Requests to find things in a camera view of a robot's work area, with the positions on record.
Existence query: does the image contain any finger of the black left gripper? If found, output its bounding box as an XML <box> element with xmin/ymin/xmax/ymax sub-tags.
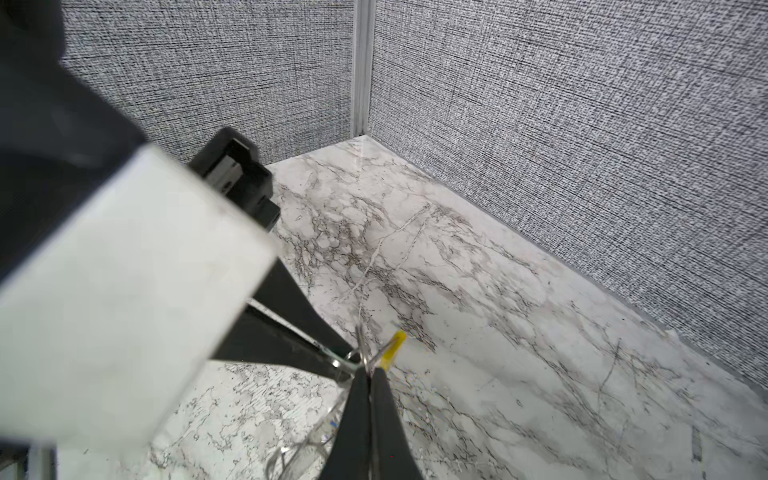
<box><xmin>212</xmin><ymin>306</ymin><xmax>354</xmax><ymax>383</ymax></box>

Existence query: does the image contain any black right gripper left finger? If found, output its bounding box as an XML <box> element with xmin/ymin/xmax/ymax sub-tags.
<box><xmin>318</xmin><ymin>368</ymin><xmax>372</xmax><ymax>480</ymax></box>

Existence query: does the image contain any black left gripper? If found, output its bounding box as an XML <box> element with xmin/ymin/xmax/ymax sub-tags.
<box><xmin>1</xmin><ymin>1</ymin><xmax>360</xmax><ymax>363</ymax></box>

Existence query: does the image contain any yellow capped key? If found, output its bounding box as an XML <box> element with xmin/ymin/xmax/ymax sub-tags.
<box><xmin>379</xmin><ymin>330</ymin><xmax>407</xmax><ymax>371</ymax></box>

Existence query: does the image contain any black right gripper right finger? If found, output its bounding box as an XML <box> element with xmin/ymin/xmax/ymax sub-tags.
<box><xmin>370</xmin><ymin>368</ymin><xmax>424</xmax><ymax>480</ymax></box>

